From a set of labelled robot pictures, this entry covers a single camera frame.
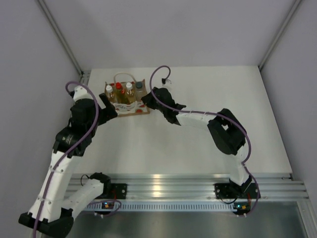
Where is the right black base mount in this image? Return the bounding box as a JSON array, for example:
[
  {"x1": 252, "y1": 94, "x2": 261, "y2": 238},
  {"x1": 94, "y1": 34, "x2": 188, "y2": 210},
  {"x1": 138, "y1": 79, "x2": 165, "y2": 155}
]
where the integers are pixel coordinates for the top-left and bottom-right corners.
[{"x1": 214, "y1": 183, "x2": 236, "y2": 204}]

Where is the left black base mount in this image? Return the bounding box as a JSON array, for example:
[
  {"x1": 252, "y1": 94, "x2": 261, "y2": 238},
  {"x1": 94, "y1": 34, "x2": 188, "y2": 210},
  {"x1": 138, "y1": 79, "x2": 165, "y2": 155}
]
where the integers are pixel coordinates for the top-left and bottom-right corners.
[{"x1": 108, "y1": 183, "x2": 127, "y2": 200}]

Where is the burlap watermelon canvas bag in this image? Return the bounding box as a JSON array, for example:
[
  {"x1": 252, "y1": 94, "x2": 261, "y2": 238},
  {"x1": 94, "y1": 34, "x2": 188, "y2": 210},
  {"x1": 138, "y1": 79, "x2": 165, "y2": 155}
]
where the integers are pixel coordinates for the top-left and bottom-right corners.
[{"x1": 105, "y1": 72, "x2": 150, "y2": 117}]

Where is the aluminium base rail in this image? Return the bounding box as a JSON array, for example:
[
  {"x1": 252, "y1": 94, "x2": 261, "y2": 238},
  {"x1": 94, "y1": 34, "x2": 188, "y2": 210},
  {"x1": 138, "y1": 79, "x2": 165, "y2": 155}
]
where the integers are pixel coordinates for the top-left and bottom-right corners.
[{"x1": 38, "y1": 173, "x2": 310, "y2": 200}]

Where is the white slotted cable duct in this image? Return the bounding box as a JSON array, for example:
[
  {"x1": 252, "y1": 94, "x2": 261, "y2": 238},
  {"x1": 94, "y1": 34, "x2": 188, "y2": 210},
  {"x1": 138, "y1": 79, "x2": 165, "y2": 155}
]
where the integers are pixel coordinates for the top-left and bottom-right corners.
[{"x1": 84, "y1": 201, "x2": 247, "y2": 212}]

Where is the grey cap clear jar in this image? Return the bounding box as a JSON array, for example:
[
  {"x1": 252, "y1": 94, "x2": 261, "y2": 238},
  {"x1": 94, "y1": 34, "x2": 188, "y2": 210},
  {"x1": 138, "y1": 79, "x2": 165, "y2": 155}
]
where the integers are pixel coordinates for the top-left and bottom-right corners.
[{"x1": 135, "y1": 81, "x2": 144, "y2": 101}]

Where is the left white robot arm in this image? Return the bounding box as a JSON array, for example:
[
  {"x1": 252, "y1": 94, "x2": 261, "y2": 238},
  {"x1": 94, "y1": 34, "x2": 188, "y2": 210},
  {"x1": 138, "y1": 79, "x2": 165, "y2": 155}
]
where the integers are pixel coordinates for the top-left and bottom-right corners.
[{"x1": 18, "y1": 83, "x2": 117, "y2": 238}]

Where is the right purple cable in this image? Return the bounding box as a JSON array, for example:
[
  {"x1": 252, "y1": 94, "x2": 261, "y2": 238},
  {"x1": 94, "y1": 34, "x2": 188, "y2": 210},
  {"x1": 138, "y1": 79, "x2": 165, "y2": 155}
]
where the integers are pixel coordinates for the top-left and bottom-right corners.
[{"x1": 150, "y1": 65, "x2": 261, "y2": 218}]

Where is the aluminium frame post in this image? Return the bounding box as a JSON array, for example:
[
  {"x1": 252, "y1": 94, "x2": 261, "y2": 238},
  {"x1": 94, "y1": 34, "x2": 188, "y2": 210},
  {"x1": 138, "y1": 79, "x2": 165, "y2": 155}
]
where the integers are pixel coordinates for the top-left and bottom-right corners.
[
  {"x1": 35, "y1": 0, "x2": 83, "y2": 75},
  {"x1": 258, "y1": 0, "x2": 304, "y2": 72}
]

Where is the right aluminium frame post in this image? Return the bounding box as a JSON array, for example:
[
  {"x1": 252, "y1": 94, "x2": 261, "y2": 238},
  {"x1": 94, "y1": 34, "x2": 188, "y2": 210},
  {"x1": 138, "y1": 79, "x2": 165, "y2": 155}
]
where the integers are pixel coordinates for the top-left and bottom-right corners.
[{"x1": 258, "y1": 0, "x2": 304, "y2": 72}]

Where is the left aluminium frame post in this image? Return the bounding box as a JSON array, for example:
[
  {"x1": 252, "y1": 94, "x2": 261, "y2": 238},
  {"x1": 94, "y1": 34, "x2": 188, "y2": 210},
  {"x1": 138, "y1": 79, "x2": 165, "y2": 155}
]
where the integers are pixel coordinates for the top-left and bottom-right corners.
[{"x1": 35, "y1": 0, "x2": 83, "y2": 75}]

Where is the red cap yellow bottle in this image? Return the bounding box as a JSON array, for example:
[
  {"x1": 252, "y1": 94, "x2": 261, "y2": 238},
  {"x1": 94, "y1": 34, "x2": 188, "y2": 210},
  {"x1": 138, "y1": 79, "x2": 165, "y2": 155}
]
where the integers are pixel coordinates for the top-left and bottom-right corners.
[{"x1": 115, "y1": 82, "x2": 126, "y2": 104}]

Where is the white cap amber bottle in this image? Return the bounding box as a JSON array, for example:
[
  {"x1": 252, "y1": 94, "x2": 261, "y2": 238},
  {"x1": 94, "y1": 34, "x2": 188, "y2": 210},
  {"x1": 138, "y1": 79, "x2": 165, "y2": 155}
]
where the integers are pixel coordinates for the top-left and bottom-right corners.
[
  {"x1": 126, "y1": 82, "x2": 136, "y2": 104},
  {"x1": 106, "y1": 85, "x2": 116, "y2": 103}
]

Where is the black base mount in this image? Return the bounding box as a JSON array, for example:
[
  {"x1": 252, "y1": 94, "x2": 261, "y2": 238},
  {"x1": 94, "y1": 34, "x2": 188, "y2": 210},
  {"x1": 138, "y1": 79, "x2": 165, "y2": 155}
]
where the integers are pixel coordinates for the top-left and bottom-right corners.
[
  {"x1": 214, "y1": 183, "x2": 236, "y2": 204},
  {"x1": 108, "y1": 183, "x2": 127, "y2": 200}
]

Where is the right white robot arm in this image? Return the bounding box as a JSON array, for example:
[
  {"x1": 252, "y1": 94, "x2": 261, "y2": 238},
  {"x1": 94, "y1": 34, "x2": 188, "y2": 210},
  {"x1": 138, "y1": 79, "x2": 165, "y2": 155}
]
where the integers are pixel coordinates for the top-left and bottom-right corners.
[{"x1": 141, "y1": 87, "x2": 252, "y2": 198}]

